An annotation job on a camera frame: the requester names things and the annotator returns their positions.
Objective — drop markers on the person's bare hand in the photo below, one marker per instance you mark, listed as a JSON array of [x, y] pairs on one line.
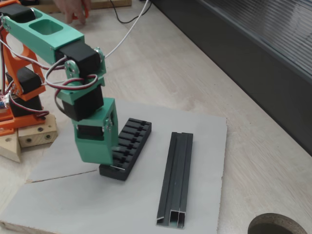
[[70, 8]]

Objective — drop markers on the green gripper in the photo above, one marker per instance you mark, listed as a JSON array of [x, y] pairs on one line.
[[93, 148]]

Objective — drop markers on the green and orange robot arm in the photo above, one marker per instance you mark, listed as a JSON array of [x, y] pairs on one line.
[[48, 36]]

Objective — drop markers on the black aluminium profile bar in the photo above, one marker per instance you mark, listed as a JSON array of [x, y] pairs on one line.
[[176, 170]]

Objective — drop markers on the grey work mat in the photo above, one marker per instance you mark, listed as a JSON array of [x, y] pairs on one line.
[[73, 200]]

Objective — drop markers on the pale wooden base plank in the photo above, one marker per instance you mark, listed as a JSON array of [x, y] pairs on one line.
[[9, 148]]

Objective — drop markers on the red controller circuit board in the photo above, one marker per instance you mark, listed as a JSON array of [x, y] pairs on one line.
[[2, 102]]

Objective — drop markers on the black slotted holder block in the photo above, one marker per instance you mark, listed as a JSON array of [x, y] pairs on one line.
[[136, 143]]

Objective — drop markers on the wooden base block with screws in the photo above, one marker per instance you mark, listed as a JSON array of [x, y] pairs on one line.
[[36, 136]]

